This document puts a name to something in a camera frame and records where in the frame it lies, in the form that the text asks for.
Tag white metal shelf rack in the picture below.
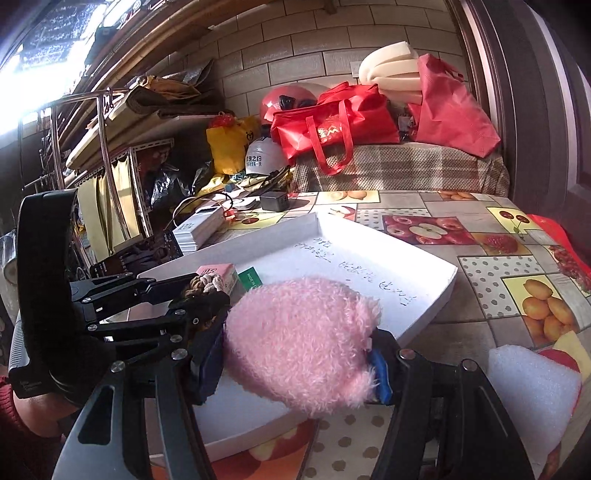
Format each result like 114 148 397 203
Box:
65 115 222 259

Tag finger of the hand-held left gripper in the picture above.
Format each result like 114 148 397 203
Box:
69 272 200 320
87 292 232 352

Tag brown knit item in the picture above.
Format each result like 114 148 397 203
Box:
180 273 227 301

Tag white foam block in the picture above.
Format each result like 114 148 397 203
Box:
487 344 583 476

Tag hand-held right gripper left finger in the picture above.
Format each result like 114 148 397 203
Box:
51 323 232 480

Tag grey metal door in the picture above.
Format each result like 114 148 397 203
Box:
448 0 591 241

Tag red tote bag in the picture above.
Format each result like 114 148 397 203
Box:
270 82 402 176

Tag black cable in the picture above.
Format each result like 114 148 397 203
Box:
173 191 236 222

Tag plaid covered furniture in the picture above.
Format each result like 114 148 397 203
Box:
288 141 511 197

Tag white power bank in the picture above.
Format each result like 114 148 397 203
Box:
172 205 227 252

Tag black plastic bag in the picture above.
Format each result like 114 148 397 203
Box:
141 161 213 208

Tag black charger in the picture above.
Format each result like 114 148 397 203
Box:
259 191 291 213

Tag white cardboard box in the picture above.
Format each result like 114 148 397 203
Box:
136 212 459 462

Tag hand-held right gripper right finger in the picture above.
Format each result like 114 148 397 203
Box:
367 330 536 480

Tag red fabric bag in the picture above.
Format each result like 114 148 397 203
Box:
406 53 502 158

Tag pink packet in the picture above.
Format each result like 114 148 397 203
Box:
195 263 241 296

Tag white helmet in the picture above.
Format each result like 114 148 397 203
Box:
245 136 291 176

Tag flat red gift bag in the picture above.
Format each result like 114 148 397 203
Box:
526 213 587 252

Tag steel pipe rail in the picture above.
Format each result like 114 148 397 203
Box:
39 90 148 241

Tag pink plush toy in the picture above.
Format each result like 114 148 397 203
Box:
223 276 383 418

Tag cream foam sheets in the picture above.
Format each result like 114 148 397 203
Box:
358 41 423 104

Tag stack of cardboard sheets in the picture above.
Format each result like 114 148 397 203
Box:
65 76 227 171

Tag yellow bag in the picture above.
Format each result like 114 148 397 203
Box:
205 113 262 176

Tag red helmet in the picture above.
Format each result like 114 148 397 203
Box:
259 84 319 125

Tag person's left forearm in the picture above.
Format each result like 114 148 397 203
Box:
0 374 79 480

